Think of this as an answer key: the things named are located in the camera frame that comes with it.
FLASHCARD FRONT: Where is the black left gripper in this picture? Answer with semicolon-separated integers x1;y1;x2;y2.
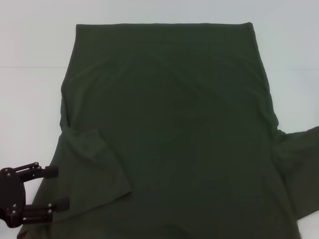
0;161;70;229

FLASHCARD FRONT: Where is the dark green shirt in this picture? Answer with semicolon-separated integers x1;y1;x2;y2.
16;22;319;239

